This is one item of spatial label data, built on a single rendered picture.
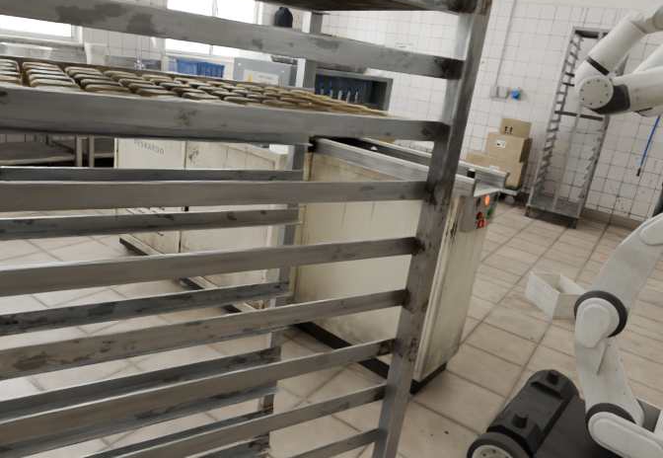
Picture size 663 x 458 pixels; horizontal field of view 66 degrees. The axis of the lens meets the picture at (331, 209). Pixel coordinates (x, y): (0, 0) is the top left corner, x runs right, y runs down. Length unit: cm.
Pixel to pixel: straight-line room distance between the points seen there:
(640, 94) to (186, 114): 109
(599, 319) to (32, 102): 153
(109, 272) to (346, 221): 156
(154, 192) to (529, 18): 581
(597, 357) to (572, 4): 481
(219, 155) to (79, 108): 180
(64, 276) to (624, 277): 148
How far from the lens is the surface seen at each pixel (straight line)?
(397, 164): 194
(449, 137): 75
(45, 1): 55
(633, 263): 169
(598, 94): 137
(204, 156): 242
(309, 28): 111
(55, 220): 103
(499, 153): 582
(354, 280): 212
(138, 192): 59
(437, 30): 654
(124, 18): 56
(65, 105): 56
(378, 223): 200
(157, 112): 58
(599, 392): 185
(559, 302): 319
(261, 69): 211
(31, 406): 121
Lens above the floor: 122
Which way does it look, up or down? 16 degrees down
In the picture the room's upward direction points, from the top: 8 degrees clockwise
